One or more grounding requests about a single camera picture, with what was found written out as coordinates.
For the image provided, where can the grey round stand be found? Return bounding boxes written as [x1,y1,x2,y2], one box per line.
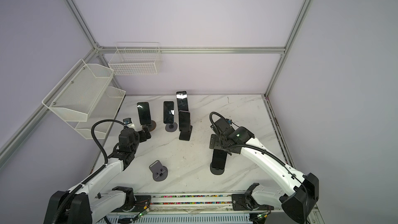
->
[149,160,168,182]
[165,122,178,132]

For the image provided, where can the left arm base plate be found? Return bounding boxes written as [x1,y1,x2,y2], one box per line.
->
[120,195,151,213]

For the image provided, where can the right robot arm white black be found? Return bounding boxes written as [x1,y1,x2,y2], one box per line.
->
[210,117,319,224]

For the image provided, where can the white mesh lower shelf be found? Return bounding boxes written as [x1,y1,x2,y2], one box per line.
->
[74,87,125,140]

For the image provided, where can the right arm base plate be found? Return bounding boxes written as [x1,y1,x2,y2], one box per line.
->
[231,194,274,211]

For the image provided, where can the white mesh upper shelf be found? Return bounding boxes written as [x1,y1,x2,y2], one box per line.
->
[42,59,114,122]

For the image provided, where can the white wire basket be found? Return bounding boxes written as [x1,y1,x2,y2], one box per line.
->
[108,42,162,76]

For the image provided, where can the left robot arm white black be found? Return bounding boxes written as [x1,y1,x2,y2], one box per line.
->
[44,127,151,224]

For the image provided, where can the grey round stand middle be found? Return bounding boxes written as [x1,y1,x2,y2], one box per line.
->
[165,122,178,132]

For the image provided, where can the brown round phone stand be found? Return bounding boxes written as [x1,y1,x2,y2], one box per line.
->
[142,120,157,132]

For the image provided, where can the black folding phone stand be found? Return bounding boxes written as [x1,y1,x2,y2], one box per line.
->
[179,126,193,141]

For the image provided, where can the white mesh shelf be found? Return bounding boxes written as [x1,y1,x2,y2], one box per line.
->
[42,59,114,122]
[74,87,125,140]

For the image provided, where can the dark round stand front right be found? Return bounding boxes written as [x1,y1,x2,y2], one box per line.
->
[210,163,224,175]

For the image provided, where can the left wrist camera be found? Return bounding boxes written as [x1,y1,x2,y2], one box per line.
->
[123,118,135,129]

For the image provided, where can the aluminium mounting rail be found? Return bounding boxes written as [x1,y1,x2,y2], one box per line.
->
[55,190,325,224]

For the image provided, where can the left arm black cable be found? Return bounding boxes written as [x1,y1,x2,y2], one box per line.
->
[51,119,125,224]

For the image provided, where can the grey round stand front left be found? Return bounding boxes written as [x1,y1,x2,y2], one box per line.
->
[149,160,168,182]

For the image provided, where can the black phone with reflection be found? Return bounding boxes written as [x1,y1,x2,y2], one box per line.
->
[163,101,175,124]

